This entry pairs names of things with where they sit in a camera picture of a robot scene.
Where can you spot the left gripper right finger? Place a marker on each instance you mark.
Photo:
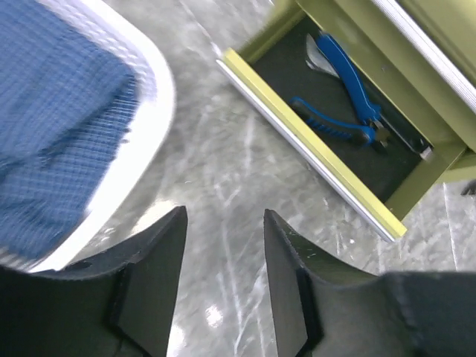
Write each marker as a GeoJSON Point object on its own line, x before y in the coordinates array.
{"type": "Point", "coordinates": [323, 306]}

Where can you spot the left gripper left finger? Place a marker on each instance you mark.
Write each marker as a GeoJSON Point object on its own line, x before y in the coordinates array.
{"type": "Point", "coordinates": [119, 302]}

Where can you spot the black adjustable wrench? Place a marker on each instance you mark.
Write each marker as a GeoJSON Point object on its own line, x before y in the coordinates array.
{"type": "Point", "coordinates": [400, 128]}

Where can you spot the blue handled pliers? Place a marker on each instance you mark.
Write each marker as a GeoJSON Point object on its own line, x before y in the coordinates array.
{"type": "Point", "coordinates": [326, 55]}

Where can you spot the blue cloth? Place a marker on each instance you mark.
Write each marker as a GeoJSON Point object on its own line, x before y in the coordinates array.
{"type": "Point", "coordinates": [66, 104]}

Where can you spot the white plastic basket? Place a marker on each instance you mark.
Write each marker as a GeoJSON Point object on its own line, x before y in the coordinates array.
{"type": "Point", "coordinates": [147, 131]}

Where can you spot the olive green tool chest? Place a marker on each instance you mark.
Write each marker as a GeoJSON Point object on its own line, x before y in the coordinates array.
{"type": "Point", "coordinates": [377, 96]}

